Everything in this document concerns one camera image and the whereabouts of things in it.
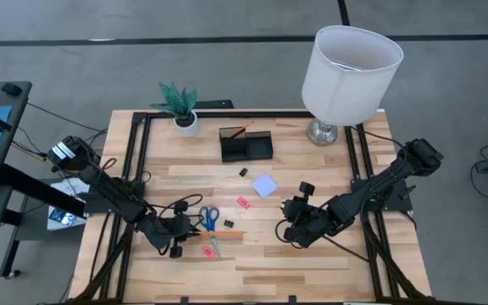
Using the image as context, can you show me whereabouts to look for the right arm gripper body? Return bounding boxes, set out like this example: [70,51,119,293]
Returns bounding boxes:
[298,181,336,241]

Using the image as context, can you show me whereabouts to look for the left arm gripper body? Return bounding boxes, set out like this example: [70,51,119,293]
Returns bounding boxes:
[146,201,196,260]

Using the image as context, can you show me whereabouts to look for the blue handled scissors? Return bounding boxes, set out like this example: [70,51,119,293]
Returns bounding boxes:
[197,204,223,258]

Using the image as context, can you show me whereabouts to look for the orange pencil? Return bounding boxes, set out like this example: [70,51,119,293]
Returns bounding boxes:
[193,230,247,237]
[228,121,255,140]

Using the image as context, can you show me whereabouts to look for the black mesh desk organizer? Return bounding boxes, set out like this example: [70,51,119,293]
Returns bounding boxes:
[219,125,274,164]

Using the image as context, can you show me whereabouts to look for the pale lavender sticky note pad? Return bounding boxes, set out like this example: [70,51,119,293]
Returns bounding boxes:
[251,173,280,199]

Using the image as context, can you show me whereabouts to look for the white box under table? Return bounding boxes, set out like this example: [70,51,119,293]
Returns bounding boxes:
[47,205,88,232]

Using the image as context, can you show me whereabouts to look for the white paper sheet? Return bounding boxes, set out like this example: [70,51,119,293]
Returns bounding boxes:
[50,176,97,199]

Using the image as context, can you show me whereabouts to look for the table lamp white shade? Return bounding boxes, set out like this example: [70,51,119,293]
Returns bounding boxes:
[301,24,405,147]

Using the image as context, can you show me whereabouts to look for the black box behind table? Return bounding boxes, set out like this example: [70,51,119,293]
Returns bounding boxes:
[193,99,236,110]

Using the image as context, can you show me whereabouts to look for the green plant white pot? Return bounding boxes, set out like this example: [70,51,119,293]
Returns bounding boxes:
[150,80,201,137]

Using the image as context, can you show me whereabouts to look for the black diagonal support beam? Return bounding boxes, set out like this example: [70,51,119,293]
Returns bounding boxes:
[0,163,88,218]

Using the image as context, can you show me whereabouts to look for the grey side desk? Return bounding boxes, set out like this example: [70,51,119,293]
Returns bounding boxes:
[0,80,33,280]

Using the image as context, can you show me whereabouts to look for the black computer mouse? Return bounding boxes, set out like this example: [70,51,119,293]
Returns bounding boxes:
[1,82,23,97]

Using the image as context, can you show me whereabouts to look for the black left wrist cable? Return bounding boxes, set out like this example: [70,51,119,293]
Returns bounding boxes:
[153,193,205,256]

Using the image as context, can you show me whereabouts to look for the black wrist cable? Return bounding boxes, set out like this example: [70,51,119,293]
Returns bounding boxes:
[274,218,371,263]
[153,193,205,256]

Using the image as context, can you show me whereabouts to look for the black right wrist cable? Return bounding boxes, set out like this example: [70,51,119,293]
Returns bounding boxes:
[274,218,371,263]

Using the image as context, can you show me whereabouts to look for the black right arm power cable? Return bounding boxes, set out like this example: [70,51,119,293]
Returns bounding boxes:
[351,125,405,148]

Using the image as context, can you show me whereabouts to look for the black aluminium table frame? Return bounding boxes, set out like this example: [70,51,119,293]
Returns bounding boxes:
[72,110,430,305]

